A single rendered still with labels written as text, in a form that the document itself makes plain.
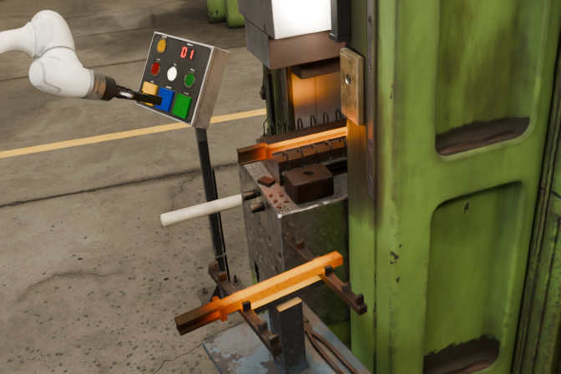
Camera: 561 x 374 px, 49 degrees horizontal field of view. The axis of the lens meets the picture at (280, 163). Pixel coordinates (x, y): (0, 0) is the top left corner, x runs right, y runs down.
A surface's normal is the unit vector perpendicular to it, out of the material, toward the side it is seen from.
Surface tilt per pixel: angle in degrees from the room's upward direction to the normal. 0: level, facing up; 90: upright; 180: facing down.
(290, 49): 90
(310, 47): 90
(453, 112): 89
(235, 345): 0
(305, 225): 90
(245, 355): 0
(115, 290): 0
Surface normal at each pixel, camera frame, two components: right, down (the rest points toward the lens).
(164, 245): -0.07, -0.88
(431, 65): 0.36, 0.41
